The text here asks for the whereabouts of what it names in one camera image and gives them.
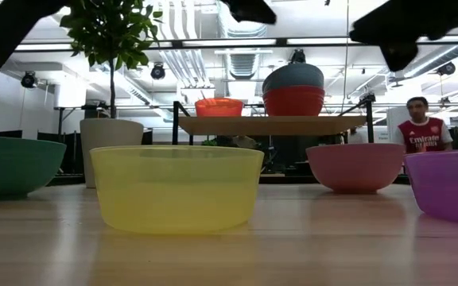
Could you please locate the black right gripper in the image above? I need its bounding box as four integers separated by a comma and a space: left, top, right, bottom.
349, 0, 458, 73

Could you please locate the grey-blue bowl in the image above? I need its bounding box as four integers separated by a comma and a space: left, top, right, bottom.
262, 62, 325, 95

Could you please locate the red bowl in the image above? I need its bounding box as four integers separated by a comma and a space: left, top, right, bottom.
262, 85, 326, 117

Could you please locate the orange translucent bowl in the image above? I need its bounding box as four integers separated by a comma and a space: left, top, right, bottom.
194, 97, 245, 118

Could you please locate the teal bowl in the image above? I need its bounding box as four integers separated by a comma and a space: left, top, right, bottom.
0, 135, 68, 201

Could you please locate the black ceiling spot lamp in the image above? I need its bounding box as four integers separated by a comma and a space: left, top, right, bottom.
436, 61, 457, 77
289, 48, 307, 65
20, 70, 39, 90
149, 62, 166, 81

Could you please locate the person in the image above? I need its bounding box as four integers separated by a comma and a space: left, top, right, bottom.
393, 96, 454, 155

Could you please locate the pink bowl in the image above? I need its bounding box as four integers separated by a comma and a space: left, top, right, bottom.
305, 142, 406, 195

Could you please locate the green leafy tree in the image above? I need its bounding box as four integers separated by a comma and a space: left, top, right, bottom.
56, 0, 165, 120

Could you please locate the purple bowl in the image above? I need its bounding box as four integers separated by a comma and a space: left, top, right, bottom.
403, 149, 458, 227

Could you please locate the beige planter pot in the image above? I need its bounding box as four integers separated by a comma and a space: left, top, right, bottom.
79, 118, 146, 189

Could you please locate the yellow translucent bowl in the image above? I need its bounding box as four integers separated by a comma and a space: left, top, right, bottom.
89, 145, 266, 235

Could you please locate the white ventilation duct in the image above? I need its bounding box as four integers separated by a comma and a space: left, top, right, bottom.
215, 0, 274, 80

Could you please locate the wooden shelf with black frame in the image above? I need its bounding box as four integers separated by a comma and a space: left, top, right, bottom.
172, 100, 376, 146

